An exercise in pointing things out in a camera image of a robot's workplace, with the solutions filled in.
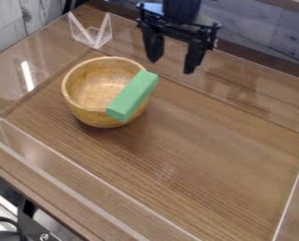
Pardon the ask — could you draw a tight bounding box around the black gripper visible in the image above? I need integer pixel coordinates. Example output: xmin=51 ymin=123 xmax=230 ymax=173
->
xmin=136 ymin=1 xmax=222 ymax=74

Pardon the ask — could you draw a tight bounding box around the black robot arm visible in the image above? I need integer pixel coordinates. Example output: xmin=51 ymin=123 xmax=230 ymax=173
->
xmin=138 ymin=0 xmax=222 ymax=74

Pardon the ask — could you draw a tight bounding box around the green rectangular block stick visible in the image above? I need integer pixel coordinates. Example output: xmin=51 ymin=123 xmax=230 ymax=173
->
xmin=107 ymin=71 xmax=159 ymax=122

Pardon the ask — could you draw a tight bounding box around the wooden bowl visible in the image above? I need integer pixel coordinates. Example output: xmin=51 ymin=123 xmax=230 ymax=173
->
xmin=62 ymin=56 xmax=150 ymax=128

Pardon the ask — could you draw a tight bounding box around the clear acrylic tray wall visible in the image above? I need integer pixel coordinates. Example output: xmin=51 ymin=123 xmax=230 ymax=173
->
xmin=0 ymin=118 xmax=200 ymax=241

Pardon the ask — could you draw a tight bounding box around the black table leg bracket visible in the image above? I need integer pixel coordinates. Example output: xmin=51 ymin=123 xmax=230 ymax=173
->
xmin=18 ymin=200 xmax=63 ymax=241

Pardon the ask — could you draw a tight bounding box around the black cable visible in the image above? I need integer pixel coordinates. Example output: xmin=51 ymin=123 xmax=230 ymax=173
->
xmin=0 ymin=216 xmax=20 ymax=230

